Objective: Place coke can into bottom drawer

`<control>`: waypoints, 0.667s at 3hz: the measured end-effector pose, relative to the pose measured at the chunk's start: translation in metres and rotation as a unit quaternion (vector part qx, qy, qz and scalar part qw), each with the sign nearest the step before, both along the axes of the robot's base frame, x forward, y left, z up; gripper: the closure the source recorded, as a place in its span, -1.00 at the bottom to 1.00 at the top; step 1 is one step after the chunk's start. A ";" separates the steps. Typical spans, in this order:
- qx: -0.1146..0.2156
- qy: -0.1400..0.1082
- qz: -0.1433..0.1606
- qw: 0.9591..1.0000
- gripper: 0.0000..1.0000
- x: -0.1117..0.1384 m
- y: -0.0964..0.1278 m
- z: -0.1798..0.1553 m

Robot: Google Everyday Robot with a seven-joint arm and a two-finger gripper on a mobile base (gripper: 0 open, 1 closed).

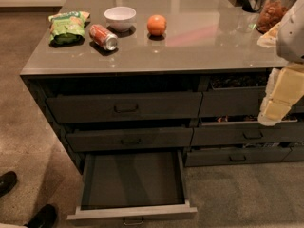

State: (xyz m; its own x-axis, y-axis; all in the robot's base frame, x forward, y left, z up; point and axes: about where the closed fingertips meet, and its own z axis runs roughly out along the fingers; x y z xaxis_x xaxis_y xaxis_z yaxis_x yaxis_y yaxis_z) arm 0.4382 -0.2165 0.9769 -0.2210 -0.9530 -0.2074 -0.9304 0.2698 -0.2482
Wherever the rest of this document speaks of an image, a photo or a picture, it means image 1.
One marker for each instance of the black shoe upper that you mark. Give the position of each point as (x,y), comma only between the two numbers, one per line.
(7,182)

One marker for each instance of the orange fruit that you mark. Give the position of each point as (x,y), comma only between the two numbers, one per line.
(156,25)

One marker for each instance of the red coke can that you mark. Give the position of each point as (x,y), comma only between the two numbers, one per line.
(103,37)

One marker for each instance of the middle right drawer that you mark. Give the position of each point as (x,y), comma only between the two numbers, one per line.
(211,132)

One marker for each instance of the open bottom left drawer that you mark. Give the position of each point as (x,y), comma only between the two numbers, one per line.
(133,187)

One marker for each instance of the glass snack jar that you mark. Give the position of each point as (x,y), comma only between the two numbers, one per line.
(272,13)

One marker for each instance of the black shoe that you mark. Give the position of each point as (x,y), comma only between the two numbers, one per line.
(45,218)
(7,182)

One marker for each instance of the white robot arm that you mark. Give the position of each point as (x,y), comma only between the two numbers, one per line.
(287,35)

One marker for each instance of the middle left drawer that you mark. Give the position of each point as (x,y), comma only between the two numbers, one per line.
(140,138)

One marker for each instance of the bottom right drawer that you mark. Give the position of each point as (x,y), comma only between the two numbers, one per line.
(289,152)

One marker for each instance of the dark grey counter cabinet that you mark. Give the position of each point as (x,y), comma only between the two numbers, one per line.
(202,37)

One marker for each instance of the green chip bag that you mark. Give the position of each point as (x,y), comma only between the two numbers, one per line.
(67,28)

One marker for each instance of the white bowl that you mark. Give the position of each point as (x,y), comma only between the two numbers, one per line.
(120,19)

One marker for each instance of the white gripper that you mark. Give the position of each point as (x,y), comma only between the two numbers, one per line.
(292,35)

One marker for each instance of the top right drawer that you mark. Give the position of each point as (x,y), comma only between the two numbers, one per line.
(232,94)

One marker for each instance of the top left drawer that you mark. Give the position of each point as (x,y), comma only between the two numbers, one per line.
(76,109)

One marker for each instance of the black shoe lower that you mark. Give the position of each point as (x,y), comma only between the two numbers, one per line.
(45,218)

